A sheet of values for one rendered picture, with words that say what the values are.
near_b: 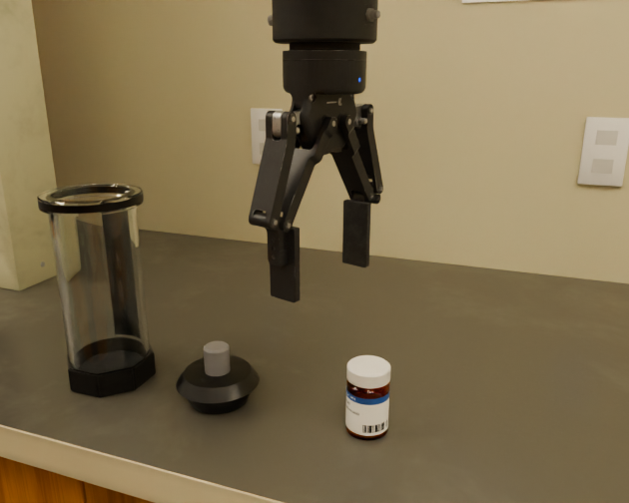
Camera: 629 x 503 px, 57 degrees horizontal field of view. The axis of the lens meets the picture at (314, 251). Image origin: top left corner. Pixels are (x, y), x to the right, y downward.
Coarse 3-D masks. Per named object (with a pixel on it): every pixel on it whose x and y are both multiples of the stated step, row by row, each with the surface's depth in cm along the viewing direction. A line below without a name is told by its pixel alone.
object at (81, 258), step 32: (64, 192) 65; (96, 192) 68; (128, 192) 66; (64, 224) 60; (96, 224) 60; (128, 224) 63; (64, 256) 61; (96, 256) 61; (128, 256) 64; (64, 288) 63; (96, 288) 62; (128, 288) 64; (64, 320) 65; (96, 320) 63; (128, 320) 65; (96, 352) 64; (128, 352) 66
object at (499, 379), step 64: (192, 256) 115; (256, 256) 115; (320, 256) 115; (384, 256) 115; (0, 320) 86; (192, 320) 86; (256, 320) 86; (320, 320) 86; (384, 320) 86; (448, 320) 86; (512, 320) 86; (576, 320) 86; (0, 384) 68; (64, 384) 68; (320, 384) 68; (448, 384) 68; (512, 384) 68; (576, 384) 68; (0, 448) 61; (64, 448) 58; (128, 448) 57; (192, 448) 57; (256, 448) 57; (320, 448) 57; (384, 448) 57; (448, 448) 57; (512, 448) 57; (576, 448) 57
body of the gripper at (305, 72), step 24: (288, 72) 50; (312, 72) 49; (336, 72) 49; (360, 72) 50; (312, 96) 50; (336, 96) 53; (312, 120) 50; (336, 120) 53; (312, 144) 52; (336, 144) 54
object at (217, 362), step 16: (208, 352) 62; (224, 352) 63; (192, 368) 65; (208, 368) 63; (224, 368) 63; (240, 368) 65; (176, 384) 64; (192, 384) 61; (208, 384) 61; (224, 384) 61; (240, 384) 62; (256, 384) 64; (192, 400) 61; (208, 400) 60; (224, 400) 61; (240, 400) 62
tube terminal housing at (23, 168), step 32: (0, 0) 88; (0, 32) 88; (32, 32) 94; (0, 64) 89; (32, 64) 94; (0, 96) 89; (32, 96) 95; (0, 128) 90; (32, 128) 96; (0, 160) 91; (32, 160) 96; (0, 192) 92; (32, 192) 97; (0, 224) 94; (32, 224) 98; (0, 256) 96; (32, 256) 99
